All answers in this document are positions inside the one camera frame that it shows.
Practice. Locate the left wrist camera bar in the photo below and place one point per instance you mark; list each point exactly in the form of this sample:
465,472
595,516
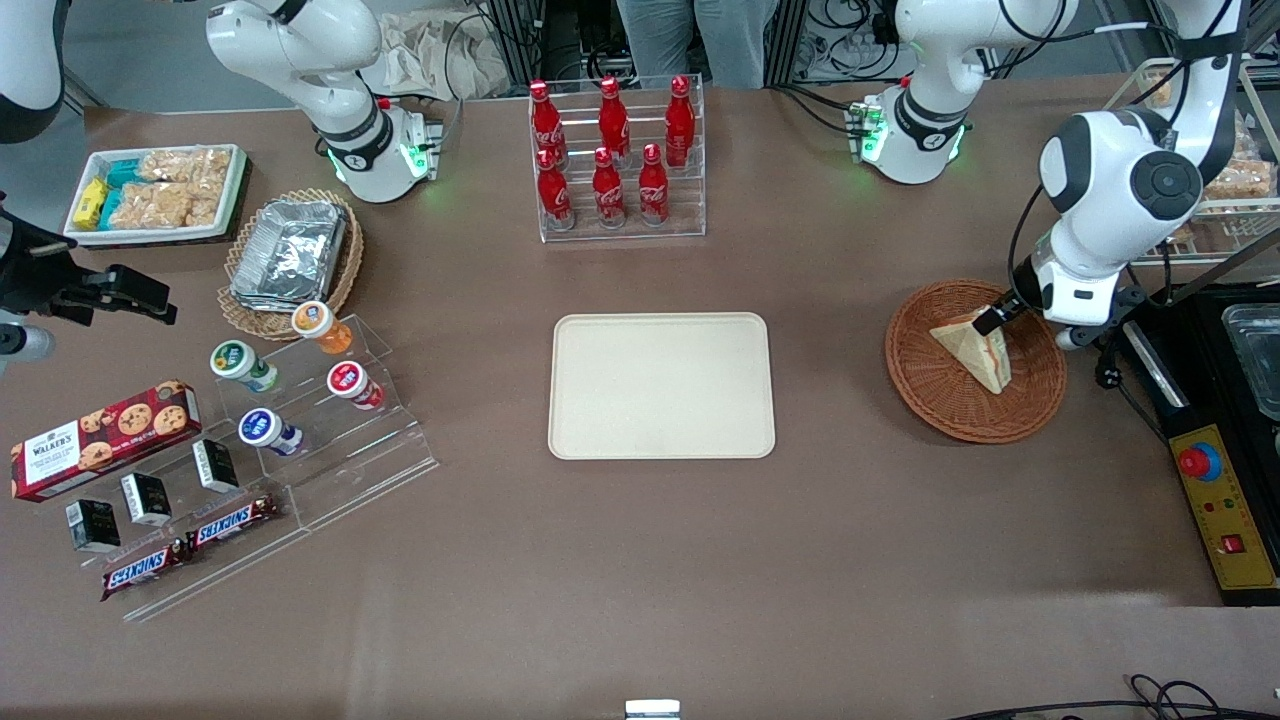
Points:
1068,340

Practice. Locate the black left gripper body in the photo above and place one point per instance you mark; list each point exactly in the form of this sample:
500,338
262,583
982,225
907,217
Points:
1019,291

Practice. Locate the green lid yogurt cup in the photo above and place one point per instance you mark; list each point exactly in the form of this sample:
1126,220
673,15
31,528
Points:
238,362

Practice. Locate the clear rice cracker packet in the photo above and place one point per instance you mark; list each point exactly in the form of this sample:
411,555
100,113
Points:
165,205
185,165

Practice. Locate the red lid yogurt cup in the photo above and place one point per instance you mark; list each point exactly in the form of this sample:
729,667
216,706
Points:
350,382

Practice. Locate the small white block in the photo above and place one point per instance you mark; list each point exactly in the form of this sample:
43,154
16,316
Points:
652,709

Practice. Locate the yellow emergency stop control panel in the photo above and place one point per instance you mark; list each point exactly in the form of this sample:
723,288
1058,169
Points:
1225,510

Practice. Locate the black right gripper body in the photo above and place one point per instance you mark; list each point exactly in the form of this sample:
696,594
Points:
32,277

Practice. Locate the stacked aluminium foil trays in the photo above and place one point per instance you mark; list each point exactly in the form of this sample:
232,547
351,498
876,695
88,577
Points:
290,250

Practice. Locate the clear acrylic snack stand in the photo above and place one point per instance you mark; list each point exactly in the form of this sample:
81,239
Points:
220,570

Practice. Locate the red Walkers cookie box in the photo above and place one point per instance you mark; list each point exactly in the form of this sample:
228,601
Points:
100,445

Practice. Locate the brown round wicker basket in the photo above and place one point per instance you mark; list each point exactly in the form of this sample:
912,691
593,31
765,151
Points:
930,395

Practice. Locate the teal snack packet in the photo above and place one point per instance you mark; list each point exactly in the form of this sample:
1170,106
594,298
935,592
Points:
125,173
110,208

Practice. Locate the orange lid yogurt cup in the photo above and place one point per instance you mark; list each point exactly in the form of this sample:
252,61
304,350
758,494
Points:
318,325

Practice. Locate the cream rectangular serving tray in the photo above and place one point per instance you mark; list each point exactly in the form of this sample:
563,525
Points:
650,390

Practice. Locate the small black box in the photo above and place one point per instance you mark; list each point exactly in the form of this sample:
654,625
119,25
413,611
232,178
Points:
215,465
93,525
146,500

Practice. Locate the white rectangular snack tray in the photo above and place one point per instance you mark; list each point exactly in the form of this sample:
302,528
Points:
150,236

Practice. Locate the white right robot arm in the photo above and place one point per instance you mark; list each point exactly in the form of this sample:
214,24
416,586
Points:
330,90

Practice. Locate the Snickers chocolate bar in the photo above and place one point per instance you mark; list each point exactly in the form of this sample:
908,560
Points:
140,570
230,523

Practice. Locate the blue lid yogurt cup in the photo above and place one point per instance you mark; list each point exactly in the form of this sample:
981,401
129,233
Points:
262,430

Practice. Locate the triangular white bread sandwich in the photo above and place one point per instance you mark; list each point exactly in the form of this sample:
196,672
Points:
965,355

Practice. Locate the clear acrylic bottle rack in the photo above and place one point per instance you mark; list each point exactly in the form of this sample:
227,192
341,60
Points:
625,233

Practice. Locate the light tan wicker basket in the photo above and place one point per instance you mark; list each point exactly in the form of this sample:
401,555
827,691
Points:
340,280

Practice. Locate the black countertop appliance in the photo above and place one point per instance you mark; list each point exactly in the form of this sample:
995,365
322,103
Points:
1200,370

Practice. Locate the red cola bottle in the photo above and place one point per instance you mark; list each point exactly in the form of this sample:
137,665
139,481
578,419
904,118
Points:
613,120
545,120
555,195
680,125
608,195
653,190

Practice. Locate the person in grey jeans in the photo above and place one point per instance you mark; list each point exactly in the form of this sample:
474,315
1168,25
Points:
695,40

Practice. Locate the yellow snack packet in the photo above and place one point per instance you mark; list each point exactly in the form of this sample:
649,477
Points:
90,203

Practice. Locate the beige cloth bag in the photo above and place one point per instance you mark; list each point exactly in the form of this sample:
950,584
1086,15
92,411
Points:
430,55

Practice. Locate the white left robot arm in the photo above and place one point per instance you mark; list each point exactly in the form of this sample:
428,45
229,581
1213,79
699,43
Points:
1100,170

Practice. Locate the clear acrylic cup stand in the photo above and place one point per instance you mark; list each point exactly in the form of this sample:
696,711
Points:
370,460

